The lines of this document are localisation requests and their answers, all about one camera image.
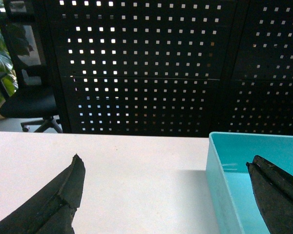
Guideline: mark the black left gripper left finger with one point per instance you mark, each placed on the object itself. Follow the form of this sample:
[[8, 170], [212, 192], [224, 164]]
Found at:
[[52, 209]]

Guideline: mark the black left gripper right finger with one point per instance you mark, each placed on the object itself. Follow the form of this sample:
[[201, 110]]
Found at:
[[273, 192]]

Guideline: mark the teal plastic bin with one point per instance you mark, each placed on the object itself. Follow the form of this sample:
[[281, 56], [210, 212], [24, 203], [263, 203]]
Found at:
[[229, 181]]

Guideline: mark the black office chair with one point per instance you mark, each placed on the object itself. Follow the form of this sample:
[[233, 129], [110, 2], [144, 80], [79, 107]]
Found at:
[[34, 97]]

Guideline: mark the black perforated metal panel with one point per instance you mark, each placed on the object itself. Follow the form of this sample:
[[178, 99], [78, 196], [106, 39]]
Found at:
[[180, 68]]

